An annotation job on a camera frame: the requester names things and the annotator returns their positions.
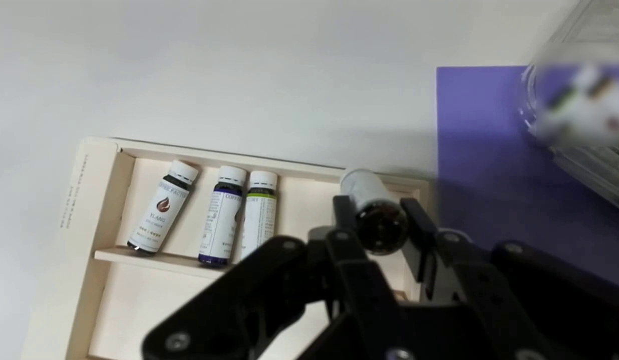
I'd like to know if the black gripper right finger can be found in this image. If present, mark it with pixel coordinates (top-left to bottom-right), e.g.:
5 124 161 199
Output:
400 197 483 304

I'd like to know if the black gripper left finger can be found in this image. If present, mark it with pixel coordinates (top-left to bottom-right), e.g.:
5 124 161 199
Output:
330 195 389 311

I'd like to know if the small white label bottle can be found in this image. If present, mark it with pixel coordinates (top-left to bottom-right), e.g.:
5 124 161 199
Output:
340 168 406 254

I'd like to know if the white bottle green band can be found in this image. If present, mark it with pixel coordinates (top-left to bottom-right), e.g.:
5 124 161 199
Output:
237 170 279 259

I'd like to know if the white bottle blue band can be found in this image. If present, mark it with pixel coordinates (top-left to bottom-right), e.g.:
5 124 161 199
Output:
198 166 246 267

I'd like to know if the white bottle dark red cap band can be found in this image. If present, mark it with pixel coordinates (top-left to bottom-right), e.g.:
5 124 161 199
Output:
127 159 198 254

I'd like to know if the light wooden shelf tray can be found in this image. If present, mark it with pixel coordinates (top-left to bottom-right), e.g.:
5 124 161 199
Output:
23 137 343 360

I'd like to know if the purple paper sheet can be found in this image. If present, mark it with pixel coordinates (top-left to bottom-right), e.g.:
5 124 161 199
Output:
437 65 619 284

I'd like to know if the clear plastic clamshell container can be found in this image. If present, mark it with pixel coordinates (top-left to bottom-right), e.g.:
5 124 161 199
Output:
521 0 619 207

